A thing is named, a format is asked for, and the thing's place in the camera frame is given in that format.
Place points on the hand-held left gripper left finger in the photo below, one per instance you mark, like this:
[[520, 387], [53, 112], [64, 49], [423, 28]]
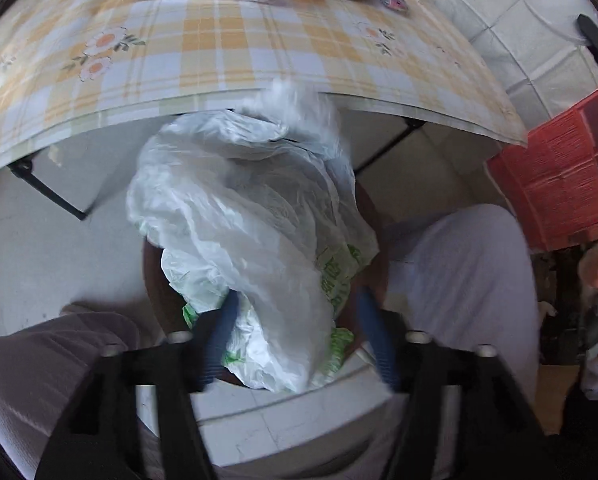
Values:
[[223, 332]]

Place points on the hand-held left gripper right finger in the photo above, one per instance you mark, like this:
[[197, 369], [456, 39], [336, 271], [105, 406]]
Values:
[[379, 340]]

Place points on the white plastic bag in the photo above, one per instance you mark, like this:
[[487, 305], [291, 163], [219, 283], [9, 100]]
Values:
[[239, 200]]

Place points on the person's right hand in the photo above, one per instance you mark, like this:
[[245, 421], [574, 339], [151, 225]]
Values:
[[594, 260]]

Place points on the person's right leg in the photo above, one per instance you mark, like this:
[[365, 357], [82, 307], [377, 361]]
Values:
[[469, 285]]

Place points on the person's leg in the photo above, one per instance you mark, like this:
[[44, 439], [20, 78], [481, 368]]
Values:
[[39, 375], [469, 285]]

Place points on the red printed box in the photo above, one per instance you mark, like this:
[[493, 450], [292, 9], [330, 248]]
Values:
[[564, 175]]

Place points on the person's left leg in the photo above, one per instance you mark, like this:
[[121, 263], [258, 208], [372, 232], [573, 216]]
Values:
[[39, 375]]

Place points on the black table leg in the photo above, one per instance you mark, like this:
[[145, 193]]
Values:
[[394, 140], [49, 190]]

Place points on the checkered floral tablecloth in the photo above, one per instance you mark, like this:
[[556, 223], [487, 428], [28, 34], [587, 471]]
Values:
[[229, 50]]

